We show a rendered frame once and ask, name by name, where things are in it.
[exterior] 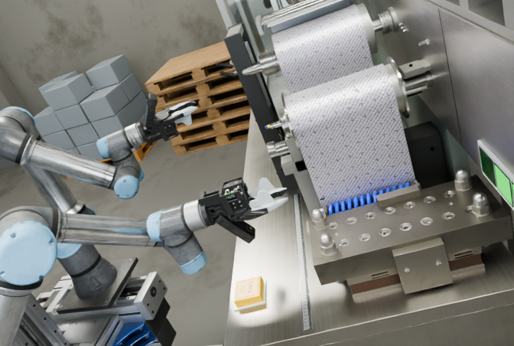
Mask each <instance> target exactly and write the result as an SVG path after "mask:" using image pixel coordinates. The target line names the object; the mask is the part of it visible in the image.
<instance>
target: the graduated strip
mask: <svg viewBox="0 0 514 346"><path fill-rule="evenodd" d="M293 200H294V219H295V230H296V241H297V252H298V271H299V282H300V292H301V312H302V322H303V331H309V330H312V329H313V325H312V317H311V302H310V294H309V286H308V277H307V263H306V255H305V247H304V232H303V224H302V216H301V201H300V193H297V194H293Z"/></svg>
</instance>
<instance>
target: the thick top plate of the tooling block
mask: <svg viewBox="0 0 514 346"><path fill-rule="evenodd" d="M470 179H471V182H472V183H473V187H472V188H471V189H470V190H467V191H458V190H457V189H456V188H455V181H450V182H447V183H443V184H439V185H435V186H433V187H429V188H425V189H421V190H420V193H421V196H419V197H414V198H411V199H408V200H404V201H400V202H396V203H394V204H388V205H386V206H382V207H380V206H379V203H378V201H377V202H375V203H371V204H367V205H363V206H360V207H355V208H352V209H349V210H346V211H341V212H338V213H335V214H330V215H327V216H326V219H327V221H328V226H327V227H326V228H324V229H323V230H315V229H314V227H313V223H312V220H309V221H308V226H309V233H310V240H311V252H312V259H313V266H314V269H315V272H316V274H317V277H318V279H319V281H320V284H321V285H322V286H323V285H326V284H330V283H333V282H339V281H342V280H345V279H352V278H355V277H358V276H364V275H367V274H370V273H376V272H379V271H383V270H387V269H392V268H395V267H396V264H395V259H394V256H393V253H392V250H395V249H398V248H402V247H405V246H410V245H413V244H416V243H422V242H425V241H429V240H434V239H437V238H441V239H442V240H443V242H444V246H445V249H446V254H447V255H448V254H452V253H457V252H460V251H464V250H470V249H473V248H477V247H480V246H486V245H489V244H492V243H498V242H501V241H504V240H511V239H513V236H512V224H511V219H510V215H509V214H508V213H507V211H506V210H505V209H504V207H503V206H502V205H501V203H500V202H498V200H497V199H496V198H495V197H494V195H493V194H492V193H491V191H490V190H489V189H488V187H487V186H486V185H485V184H484V183H483V182H482V181H481V179H480V178H479V177H478V175H472V176H470ZM477 192H482V193H484V194H485V195H486V197H487V200H488V201H489V202H490V207H491V208H492V212H491V213H490V214H489V215H487V216H484V217H478V216H476V215H474V214H473V213H472V203H473V195H474V194H475V193H477ZM323 233H327V234H329V235H330V236H331V238H332V240H334V242H335V244H336V245H337V248H338V250H337V252H336V253H335V254H334V255H332V256H324V255H323V254H322V253H321V248H320V235H321V234H323Z"/></svg>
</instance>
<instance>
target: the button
mask: <svg viewBox="0 0 514 346"><path fill-rule="evenodd" d="M263 289H264V281H263V279H262V277H261V276H256V277H252V278H250V279H244V280H241V281H238V282H236V289H235V297H234V303H235V305H236V307H237V308H239V307H243V306H246V305H252V304H255V303H259V302H263Z"/></svg>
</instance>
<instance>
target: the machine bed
mask: <svg viewBox="0 0 514 346"><path fill-rule="evenodd" d="M260 178H267V179H268V180H269V181H270V182H271V184H272V185H273V186H274V188H282V185H281V182H280V180H279V177H278V175H277V174H276V170H275V166H274V165H273V162H272V159H271V157H270V156H269V154H268V150H267V147H266V145H265V142H264V139H263V138H262V134H261V132H260V130H259V127H258V124H257V122H256V121H255V117H254V115H253V112H252V109H251V116H250V123H249V135H248V142H247V149H246V162H245V169H244V176H243V181H244V183H246V186H247V188H248V193H249V194H250V192H251V190H253V189H255V188H257V187H258V186H259V179H260ZM297 193H300V201H301V216H302V224H303V232H304V247H305V255H306V263H307V277H308V286H309V294H310V302H311V317H312V325H313V329H312V330H309V331H303V322H302V312H301V292H300V282H299V271H298V252H297V241H296V230H295V219H294V200H293V194H297ZM283 197H288V200H287V201H286V202H284V203H283V205H281V206H280V207H278V208H276V209H274V210H273V211H271V212H268V214H265V215H263V216H261V217H258V218H256V219H253V220H244V221H245V222H246V223H248V224H249V225H251V226H252V227H254V228H255V239H254V240H253V241H252V242H251V243H247V242H246V241H244V240H242V239H240V238H239V237H237V236H236V249H235V256H234V263H233V276H232V282H231V289H230V297H229V309H228V316H227V323H226V336H225V343H224V346H320V345H324V344H330V343H334V342H338V341H344V340H348V339H351V338H358V337H362V336H366V335H372V334H375V333H380V332H383V331H390V330H393V329H397V328H404V327H407V326H411V325H417V324H421V323H425V322H431V321H435V320H439V319H442V318H449V317H453V316H456V315H463V314H467V313H471V312H477V311H480V310H484V309H488V308H495V307H498V306H502V305H508V304H512V303H514V256H513V255H512V254H511V253H510V251H509V250H508V248H507V247H506V245H505V244H504V242H503V241H501V242H498V243H492V244H489V245H488V246H487V247H485V248H483V249H481V250H482V253H481V254H480V256H481V260H482V261H483V263H484V268H482V269H476V270H473V271H469V272H465V273H460V274H457V275H452V276H451V277H452V281H453V283H451V284H447V285H443V286H438V287H434V288H430V289H425V290H421V291H417V292H411V293H408V294H405V293H404V290H403V288H402V287H401V288H397V289H392V290H389V291H384V292H379V293H376V294H372V295H366V296H363V297H359V298H355V299H354V298H353V297H352V292H351V289H350V286H348V283H347V281H345V282H342V283H336V282H333V283H330V284H326V285H323V286H322V285H321V284H320V281H319V279H318V277H317V274H316V272H315V269H314V266H313V259H312V252H311V240H310V235H308V233H307V223H306V222H307V221H309V220H311V216H310V214H309V212H308V209H307V206H306V204H305V201H304V198H303V196H302V193H301V190H300V188H299V185H298V188H295V189H291V190H289V191H286V192H285V193H284V194H283V195H282V196H281V197H276V198H274V200H275V201H276V200H278V199H279V198H283ZM256 276H261V277H262V279H266V304H263V305H257V306H253V307H250V308H244V309H241V310H238V311H234V307H235V303H234V297H235V289H236V282H238V281H241V280H244V279H250V278H252V277H256Z"/></svg>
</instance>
